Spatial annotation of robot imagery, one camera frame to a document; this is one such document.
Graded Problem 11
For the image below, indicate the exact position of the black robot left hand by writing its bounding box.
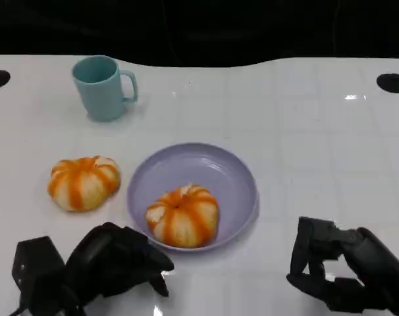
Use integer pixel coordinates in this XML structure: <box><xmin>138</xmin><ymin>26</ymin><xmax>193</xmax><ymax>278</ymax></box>
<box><xmin>66</xmin><ymin>222</ymin><xmax>175</xmax><ymax>307</ymax></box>

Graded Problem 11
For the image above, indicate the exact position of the pale green mug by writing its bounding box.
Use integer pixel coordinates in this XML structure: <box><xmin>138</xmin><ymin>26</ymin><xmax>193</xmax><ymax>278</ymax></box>
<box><xmin>70</xmin><ymin>55</ymin><xmax>139</xmax><ymax>122</ymax></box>

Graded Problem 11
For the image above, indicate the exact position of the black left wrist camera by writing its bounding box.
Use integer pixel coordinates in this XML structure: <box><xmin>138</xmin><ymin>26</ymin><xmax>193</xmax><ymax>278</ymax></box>
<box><xmin>11</xmin><ymin>236</ymin><xmax>67</xmax><ymax>307</ymax></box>

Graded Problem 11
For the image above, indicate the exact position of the lilac plate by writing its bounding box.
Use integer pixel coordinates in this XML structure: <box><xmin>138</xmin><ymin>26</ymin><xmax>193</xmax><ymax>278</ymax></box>
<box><xmin>126</xmin><ymin>142</ymin><xmax>259</xmax><ymax>253</ymax></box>

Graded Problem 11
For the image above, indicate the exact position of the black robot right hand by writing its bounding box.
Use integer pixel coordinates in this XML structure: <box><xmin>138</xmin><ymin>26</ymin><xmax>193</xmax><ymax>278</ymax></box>
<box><xmin>286</xmin><ymin>216</ymin><xmax>399</xmax><ymax>316</ymax></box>

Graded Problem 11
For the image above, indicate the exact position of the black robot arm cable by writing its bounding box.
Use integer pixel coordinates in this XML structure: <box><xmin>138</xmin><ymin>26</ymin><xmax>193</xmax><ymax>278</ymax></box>
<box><xmin>8</xmin><ymin>304</ymin><xmax>32</xmax><ymax>316</ymax></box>

